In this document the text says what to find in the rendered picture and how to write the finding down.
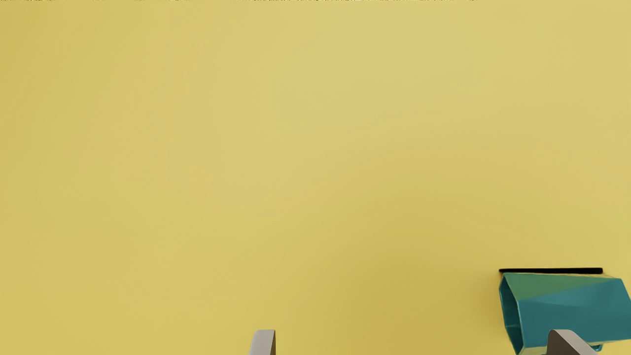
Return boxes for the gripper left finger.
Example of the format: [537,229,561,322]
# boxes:
[249,329,277,355]

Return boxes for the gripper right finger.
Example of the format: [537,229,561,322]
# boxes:
[545,329,599,355]

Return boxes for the teal faceted mug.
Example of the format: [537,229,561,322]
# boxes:
[498,273,631,355]

